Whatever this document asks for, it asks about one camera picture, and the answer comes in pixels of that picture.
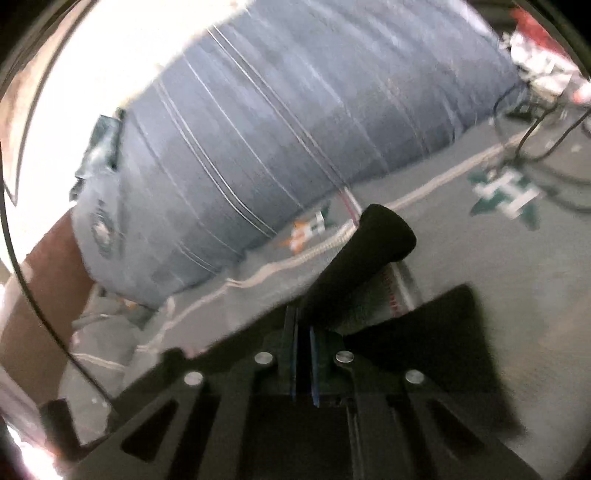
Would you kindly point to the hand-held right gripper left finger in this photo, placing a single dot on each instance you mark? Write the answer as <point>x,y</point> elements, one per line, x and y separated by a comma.
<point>292,355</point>

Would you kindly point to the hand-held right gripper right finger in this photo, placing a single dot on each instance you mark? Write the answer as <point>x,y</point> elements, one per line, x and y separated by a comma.
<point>316,364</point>

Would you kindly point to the black pants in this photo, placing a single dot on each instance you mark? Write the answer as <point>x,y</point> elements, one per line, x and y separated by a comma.
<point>369,249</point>

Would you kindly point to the grey patterned bed sheet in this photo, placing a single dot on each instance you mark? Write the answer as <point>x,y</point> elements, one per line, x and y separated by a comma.
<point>461,240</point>

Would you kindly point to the blue plaid pillow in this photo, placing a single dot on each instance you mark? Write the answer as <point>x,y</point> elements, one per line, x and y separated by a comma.
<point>277,138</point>

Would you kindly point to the brown headboard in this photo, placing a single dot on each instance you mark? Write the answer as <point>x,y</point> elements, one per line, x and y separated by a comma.
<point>46,286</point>

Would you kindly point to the blue denim cloth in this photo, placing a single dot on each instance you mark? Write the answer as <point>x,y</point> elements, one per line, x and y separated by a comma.
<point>99,147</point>

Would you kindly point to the red and white cloth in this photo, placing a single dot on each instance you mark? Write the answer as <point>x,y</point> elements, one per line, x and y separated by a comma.
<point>535,50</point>

